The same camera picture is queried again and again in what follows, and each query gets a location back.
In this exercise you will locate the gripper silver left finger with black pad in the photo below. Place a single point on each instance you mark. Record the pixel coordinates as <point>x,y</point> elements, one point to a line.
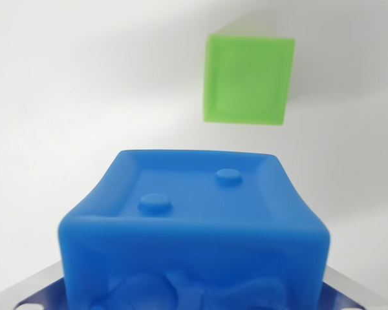
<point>35,294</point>

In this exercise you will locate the blue embossed soft cube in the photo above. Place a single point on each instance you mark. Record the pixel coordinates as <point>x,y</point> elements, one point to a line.
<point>194,245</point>

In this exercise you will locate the green soft cube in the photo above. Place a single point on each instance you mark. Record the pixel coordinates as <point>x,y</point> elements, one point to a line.
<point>249,80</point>

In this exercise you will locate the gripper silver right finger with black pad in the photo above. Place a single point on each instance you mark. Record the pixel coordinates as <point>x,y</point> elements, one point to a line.
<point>349,295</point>

